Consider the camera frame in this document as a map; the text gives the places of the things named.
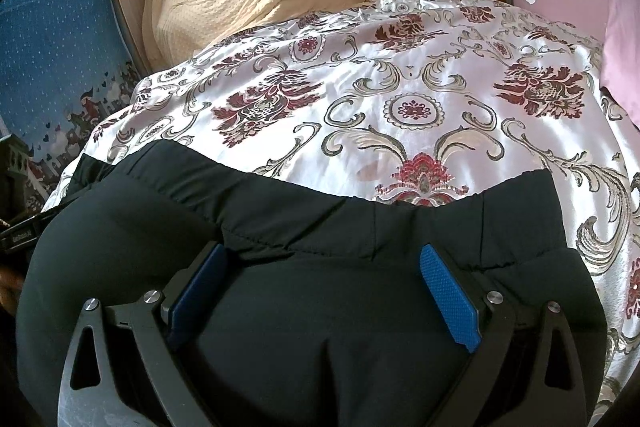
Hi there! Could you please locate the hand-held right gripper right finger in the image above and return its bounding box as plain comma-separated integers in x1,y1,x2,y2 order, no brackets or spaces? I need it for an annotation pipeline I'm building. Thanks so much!
415,244,608,427

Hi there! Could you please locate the blue printed cloth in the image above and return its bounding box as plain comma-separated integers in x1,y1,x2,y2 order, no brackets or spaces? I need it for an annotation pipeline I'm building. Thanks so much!
0,0,143,198

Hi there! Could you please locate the wooden side board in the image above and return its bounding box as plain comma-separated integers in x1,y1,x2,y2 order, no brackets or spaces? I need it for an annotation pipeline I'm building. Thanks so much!
107,0,153,75

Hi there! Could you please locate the floral satin bedspread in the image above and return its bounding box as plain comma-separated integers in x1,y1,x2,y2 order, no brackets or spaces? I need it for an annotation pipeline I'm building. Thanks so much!
40,0,640,408

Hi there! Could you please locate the black jacket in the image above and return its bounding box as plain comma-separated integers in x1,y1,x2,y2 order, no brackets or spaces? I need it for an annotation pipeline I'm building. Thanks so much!
15,139,608,427

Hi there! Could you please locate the person's left hand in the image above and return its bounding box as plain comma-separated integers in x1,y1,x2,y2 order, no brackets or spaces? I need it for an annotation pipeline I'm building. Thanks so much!
0,269,23,313

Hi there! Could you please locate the pink cloth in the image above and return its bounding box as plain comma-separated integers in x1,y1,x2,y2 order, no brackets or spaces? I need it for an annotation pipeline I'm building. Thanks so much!
599,0,640,130

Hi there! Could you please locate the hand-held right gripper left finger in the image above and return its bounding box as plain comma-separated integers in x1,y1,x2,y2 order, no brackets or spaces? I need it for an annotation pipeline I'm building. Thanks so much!
57,242,231,427

